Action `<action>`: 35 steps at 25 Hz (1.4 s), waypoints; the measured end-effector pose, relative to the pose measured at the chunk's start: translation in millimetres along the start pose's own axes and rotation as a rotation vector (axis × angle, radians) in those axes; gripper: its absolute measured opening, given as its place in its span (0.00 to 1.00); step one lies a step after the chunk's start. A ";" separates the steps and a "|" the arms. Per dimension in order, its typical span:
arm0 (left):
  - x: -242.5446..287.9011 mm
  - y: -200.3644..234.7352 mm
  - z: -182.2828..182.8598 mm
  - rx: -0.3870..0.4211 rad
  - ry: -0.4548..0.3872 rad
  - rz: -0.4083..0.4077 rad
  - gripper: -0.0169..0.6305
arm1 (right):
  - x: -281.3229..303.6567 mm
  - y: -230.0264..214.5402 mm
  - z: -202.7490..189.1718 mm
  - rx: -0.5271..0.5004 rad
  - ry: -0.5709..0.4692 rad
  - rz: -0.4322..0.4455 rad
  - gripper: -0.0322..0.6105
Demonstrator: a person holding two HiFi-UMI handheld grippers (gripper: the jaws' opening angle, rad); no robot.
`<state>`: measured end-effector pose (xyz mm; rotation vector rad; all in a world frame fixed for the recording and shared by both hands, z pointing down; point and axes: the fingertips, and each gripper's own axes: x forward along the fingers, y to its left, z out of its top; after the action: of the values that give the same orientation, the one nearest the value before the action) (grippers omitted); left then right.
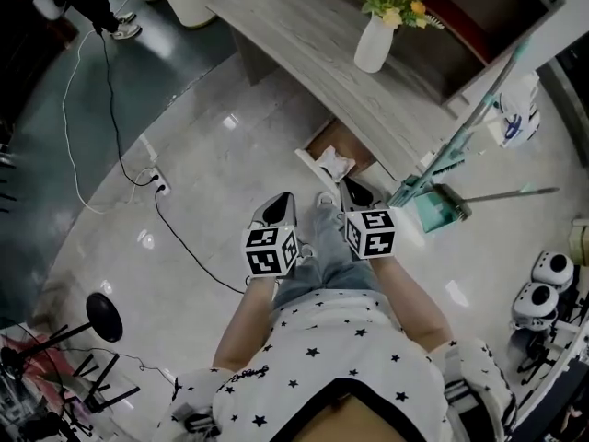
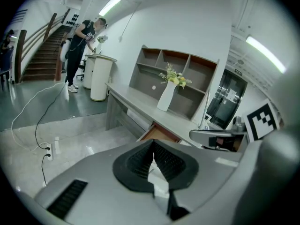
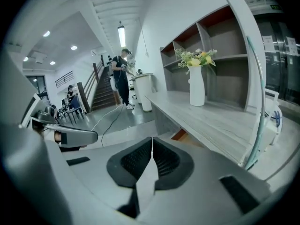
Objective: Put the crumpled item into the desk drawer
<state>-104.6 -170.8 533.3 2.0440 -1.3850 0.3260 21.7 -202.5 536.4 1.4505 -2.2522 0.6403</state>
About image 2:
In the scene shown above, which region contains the small white vase with flowers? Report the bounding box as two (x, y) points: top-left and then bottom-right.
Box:
(96, 34), (109, 55)

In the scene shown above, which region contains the brown wooden drawer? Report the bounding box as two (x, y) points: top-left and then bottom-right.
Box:
(135, 123), (181, 143)

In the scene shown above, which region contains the wide white cylindrical pedestal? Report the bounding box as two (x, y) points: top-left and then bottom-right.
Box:
(90, 54), (118, 102)

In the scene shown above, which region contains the wooden staircase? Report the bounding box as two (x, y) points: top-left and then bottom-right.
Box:
(14, 7), (71, 83)

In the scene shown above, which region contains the ceiling tube light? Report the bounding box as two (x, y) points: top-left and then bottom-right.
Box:
(245, 35), (287, 75)
(97, 0), (123, 16)

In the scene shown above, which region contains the grey shelf hutch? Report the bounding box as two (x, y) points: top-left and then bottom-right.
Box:
(128, 45), (220, 122)

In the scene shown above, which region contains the narrow white cylindrical pedestal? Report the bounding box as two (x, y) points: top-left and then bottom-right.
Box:
(83, 54), (97, 90)

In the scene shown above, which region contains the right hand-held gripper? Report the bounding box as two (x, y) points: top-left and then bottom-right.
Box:
(189, 99), (281, 152)

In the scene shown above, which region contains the yellow flower bouquet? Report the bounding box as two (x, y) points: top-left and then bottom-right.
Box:
(158, 62), (193, 90)

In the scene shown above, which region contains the black office chair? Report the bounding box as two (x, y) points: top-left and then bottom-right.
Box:
(75, 59), (87, 81)

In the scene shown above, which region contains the black double door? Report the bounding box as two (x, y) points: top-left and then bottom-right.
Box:
(206, 68), (248, 130)

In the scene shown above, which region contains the black power strip cable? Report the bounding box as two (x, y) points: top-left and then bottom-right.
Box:
(41, 153), (52, 187)

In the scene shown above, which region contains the black cable with adapter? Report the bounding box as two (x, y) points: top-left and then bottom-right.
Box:
(35, 83), (67, 150)

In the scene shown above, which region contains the grey wooden desk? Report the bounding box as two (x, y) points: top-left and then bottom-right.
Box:
(105, 82), (205, 150)

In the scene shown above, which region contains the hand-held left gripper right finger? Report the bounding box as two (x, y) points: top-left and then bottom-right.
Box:
(152, 139), (244, 212)

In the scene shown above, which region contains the tall white vase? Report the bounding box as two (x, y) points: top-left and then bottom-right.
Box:
(156, 80), (179, 112)

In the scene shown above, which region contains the white power strip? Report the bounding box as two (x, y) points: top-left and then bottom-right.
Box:
(44, 143), (54, 161)

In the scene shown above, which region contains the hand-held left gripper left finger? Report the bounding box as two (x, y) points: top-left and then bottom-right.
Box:
(35, 139), (170, 224)

